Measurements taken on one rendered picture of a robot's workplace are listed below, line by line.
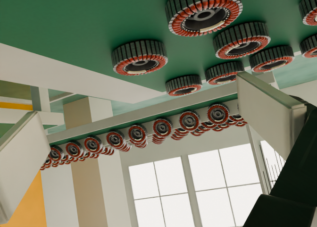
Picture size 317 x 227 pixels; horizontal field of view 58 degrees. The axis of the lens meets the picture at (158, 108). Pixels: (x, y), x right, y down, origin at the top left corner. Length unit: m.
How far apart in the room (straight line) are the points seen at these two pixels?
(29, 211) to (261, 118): 3.49
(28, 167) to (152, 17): 0.36
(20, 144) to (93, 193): 3.66
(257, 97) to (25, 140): 0.13
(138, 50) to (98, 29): 0.09
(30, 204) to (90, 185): 0.71
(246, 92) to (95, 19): 0.33
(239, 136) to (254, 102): 6.53
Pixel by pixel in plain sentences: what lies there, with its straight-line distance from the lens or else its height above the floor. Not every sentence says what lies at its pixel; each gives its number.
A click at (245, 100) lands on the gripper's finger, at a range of 0.18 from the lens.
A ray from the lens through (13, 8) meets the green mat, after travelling 0.43.
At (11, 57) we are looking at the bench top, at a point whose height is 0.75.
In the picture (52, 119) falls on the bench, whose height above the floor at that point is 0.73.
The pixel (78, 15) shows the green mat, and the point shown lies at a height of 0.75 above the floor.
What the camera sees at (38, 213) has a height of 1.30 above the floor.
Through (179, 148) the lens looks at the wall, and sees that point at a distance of 7.10.
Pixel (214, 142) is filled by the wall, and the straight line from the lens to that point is 6.82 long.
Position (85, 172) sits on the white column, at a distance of 3.86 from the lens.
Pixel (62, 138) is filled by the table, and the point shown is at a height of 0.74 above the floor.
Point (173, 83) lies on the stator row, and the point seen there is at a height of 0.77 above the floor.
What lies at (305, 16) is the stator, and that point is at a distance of 0.58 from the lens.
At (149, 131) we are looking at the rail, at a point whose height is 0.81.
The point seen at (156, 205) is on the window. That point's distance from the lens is 7.55.
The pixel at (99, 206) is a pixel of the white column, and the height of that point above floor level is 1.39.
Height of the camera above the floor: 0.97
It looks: 10 degrees down
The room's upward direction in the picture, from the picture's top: 169 degrees clockwise
